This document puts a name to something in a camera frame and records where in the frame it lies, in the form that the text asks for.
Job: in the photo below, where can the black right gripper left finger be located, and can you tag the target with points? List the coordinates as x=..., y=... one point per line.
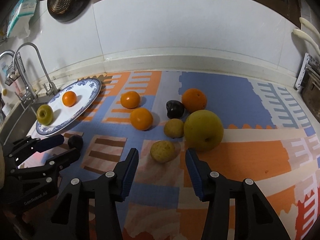
x=69, y=217

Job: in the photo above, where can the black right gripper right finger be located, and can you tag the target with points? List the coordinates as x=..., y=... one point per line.
x=255, y=218

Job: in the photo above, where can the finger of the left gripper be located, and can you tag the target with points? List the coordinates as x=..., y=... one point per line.
x=51, y=168
x=35, y=144

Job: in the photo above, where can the small yellow pear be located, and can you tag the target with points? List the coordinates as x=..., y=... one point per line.
x=174, y=128
x=163, y=151

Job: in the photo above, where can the stainless steel sink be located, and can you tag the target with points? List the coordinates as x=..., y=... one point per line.
x=19, y=122

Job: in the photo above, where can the green apple on plate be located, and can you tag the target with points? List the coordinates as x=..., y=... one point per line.
x=45, y=115

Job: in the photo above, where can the orange mandarin on plate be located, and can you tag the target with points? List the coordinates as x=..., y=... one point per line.
x=69, y=98

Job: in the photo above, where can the tall chrome faucet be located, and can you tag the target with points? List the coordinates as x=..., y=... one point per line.
x=30, y=92

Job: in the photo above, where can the colourful patterned table mat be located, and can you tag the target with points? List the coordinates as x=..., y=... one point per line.
x=268, y=138

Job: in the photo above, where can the orange mandarin front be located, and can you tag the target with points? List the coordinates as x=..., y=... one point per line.
x=141, y=119

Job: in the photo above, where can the large yellow-green pear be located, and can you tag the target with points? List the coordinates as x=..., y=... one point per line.
x=203, y=130

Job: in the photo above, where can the orange mandarin back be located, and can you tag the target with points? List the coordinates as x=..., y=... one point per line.
x=130, y=100

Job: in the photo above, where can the teal white package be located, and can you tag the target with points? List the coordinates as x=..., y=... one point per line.
x=19, y=18

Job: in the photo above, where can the large orange at back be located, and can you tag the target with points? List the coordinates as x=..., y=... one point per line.
x=193, y=100

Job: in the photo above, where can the dark purple plum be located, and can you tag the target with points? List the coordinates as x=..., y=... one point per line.
x=175, y=109

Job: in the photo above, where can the wire sink caddy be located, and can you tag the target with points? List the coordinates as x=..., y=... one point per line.
x=12, y=73

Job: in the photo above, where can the white metal rack bracket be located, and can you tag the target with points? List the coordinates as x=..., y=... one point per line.
x=302, y=78

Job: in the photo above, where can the white hanging utensil handle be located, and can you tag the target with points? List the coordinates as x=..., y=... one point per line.
x=301, y=34

